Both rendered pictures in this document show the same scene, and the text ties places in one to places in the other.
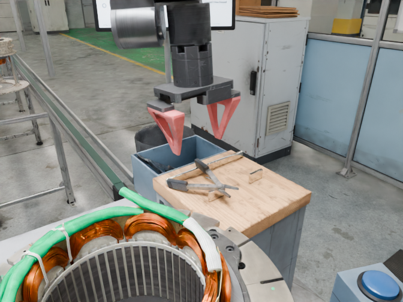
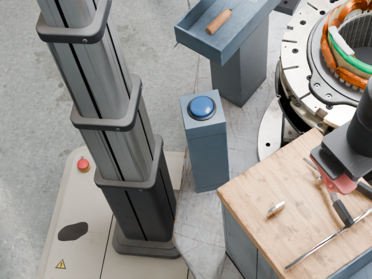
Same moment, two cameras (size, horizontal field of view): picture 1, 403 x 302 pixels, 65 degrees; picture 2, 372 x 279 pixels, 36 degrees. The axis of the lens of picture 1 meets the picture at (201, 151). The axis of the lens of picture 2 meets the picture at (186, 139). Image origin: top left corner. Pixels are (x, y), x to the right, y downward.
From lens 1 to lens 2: 0.97 m
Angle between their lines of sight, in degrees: 94
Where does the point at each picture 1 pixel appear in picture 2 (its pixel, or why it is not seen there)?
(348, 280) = (221, 114)
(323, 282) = not seen: outside the picture
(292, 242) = not seen: hidden behind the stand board
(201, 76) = not seen: hidden behind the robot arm
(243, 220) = (297, 148)
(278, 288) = (288, 62)
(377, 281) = (203, 104)
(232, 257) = (315, 78)
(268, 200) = (268, 175)
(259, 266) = (296, 76)
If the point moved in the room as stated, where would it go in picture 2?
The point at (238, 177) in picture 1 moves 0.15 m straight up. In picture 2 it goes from (295, 220) to (303, 173)
